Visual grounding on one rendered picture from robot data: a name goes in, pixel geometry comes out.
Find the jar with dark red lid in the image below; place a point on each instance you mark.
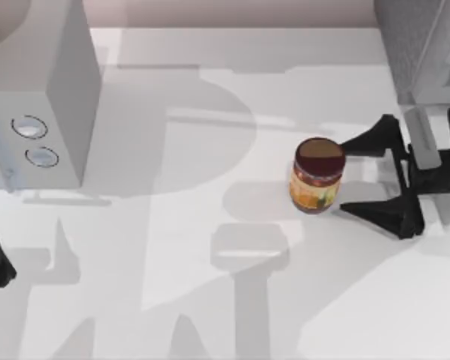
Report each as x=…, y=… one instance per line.
x=317, y=176

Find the grey cabinet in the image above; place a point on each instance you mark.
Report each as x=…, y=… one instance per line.
x=405, y=45

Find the pale microwave oven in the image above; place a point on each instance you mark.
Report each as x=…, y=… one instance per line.
x=63, y=93

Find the small round microwave knob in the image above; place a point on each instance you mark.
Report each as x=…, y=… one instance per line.
x=42, y=156

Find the large round microwave knob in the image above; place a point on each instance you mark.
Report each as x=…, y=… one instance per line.
x=29, y=127

